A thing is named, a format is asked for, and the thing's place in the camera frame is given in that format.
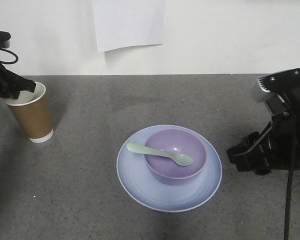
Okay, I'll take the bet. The purple plastic bowl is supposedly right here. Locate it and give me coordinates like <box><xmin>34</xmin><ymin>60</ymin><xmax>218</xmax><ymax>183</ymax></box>
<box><xmin>144</xmin><ymin>129</ymin><xmax>207</xmax><ymax>185</ymax></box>

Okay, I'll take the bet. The white paper sheet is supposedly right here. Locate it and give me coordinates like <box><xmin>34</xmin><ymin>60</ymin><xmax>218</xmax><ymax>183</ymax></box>
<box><xmin>93</xmin><ymin>0</ymin><xmax>167</xmax><ymax>52</ymax></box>

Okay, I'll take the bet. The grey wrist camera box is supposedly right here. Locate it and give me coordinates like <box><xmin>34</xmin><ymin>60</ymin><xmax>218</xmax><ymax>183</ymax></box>
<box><xmin>250</xmin><ymin>68</ymin><xmax>300</xmax><ymax>115</ymax></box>

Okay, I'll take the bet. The light blue plate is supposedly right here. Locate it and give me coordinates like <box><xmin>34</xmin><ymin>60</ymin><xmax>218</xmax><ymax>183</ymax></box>
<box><xmin>116</xmin><ymin>124</ymin><xmax>223</xmax><ymax>213</ymax></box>

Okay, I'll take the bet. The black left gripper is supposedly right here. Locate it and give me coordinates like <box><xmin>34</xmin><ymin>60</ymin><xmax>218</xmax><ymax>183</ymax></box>
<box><xmin>0</xmin><ymin>49</ymin><xmax>36</xmax><ymax>99</ymax></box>

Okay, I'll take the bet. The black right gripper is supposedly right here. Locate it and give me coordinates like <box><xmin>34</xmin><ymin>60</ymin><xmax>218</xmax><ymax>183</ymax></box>
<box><xmin>226</xmin><ymin>99</ymin><xmax>300</xmax><ymax>175</ymax></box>

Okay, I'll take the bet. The brown paper cup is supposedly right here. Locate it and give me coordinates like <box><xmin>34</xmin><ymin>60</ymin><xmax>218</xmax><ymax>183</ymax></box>
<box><xmin>3</xmin><ymin>81</ymin><xmax>54</xmax><ymax>143</ymax></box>

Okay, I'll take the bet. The black left cable loop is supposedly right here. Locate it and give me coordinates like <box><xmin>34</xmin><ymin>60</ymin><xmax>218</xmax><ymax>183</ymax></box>
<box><xmin>0</xmin><ymin>47</ymin><xmax>19</xmax><ymax>65</ymax></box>

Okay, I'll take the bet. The mint green plastic spoon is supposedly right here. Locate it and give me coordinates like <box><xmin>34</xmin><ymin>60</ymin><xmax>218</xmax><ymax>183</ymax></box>
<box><xmin>126</xmin><ymin>143</ymin><xmax>194</xmax><ymax>167</ymax></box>

